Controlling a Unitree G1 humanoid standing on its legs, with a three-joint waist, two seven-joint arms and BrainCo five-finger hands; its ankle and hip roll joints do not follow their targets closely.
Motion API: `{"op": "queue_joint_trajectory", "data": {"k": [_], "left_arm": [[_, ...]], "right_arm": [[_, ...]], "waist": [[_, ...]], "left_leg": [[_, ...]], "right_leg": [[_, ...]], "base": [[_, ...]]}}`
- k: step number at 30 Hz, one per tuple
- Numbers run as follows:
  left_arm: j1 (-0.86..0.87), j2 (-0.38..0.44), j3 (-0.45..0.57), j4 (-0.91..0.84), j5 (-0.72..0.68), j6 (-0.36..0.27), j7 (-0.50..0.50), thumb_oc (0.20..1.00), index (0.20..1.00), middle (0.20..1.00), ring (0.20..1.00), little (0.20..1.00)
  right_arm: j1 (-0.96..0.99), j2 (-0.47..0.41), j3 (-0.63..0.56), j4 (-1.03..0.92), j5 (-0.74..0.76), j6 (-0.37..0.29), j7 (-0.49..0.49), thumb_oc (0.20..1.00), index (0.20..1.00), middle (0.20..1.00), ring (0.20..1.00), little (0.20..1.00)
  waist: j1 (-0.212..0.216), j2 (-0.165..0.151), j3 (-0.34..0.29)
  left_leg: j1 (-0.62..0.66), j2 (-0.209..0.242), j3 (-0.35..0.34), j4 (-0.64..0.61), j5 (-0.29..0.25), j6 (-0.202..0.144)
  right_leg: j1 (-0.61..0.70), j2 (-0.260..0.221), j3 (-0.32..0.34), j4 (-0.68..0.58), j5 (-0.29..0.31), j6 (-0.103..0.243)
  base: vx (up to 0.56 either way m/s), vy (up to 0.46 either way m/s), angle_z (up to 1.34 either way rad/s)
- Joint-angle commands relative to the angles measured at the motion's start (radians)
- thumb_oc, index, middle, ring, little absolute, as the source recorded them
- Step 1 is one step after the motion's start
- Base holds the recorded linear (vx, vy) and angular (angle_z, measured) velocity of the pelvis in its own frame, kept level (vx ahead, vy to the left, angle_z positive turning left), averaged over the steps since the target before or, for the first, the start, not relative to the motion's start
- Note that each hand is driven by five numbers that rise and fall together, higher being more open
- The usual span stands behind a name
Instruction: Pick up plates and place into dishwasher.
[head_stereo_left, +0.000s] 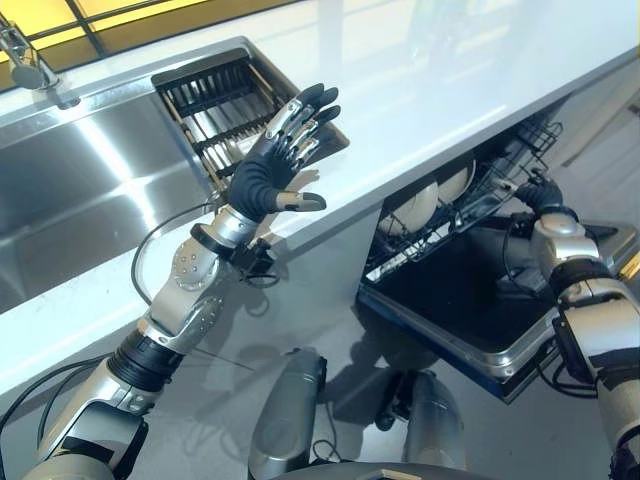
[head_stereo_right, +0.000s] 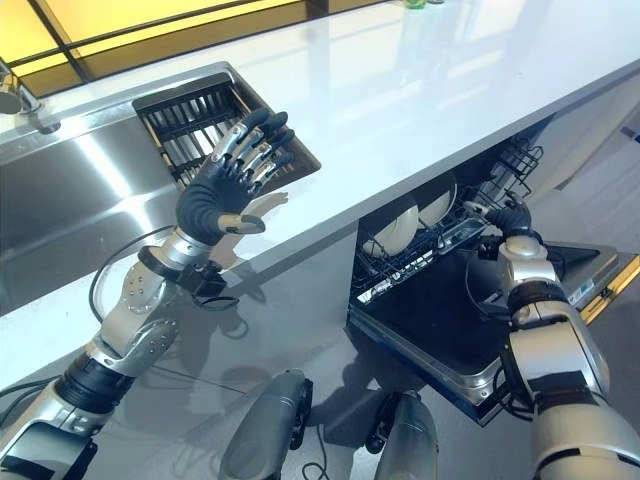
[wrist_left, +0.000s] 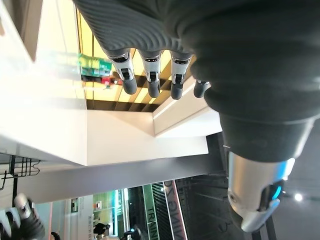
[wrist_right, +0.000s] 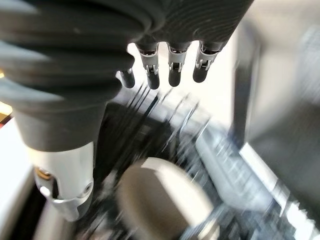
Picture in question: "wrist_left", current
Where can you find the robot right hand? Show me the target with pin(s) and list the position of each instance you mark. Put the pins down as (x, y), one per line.
(25, 217)

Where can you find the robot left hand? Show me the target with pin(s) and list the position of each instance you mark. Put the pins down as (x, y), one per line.
(225, 50)

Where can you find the person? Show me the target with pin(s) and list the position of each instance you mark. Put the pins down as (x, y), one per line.
(100, 228)

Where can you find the small red object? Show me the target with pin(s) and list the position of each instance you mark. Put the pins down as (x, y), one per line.
(107, 82)

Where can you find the green training banner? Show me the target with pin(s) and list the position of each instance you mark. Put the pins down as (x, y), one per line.
(151, 212)

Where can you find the green sign board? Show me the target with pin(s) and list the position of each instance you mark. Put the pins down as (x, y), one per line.
(92, 62)

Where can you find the round ceiling light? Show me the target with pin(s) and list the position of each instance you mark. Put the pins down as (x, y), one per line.
(298, 197)

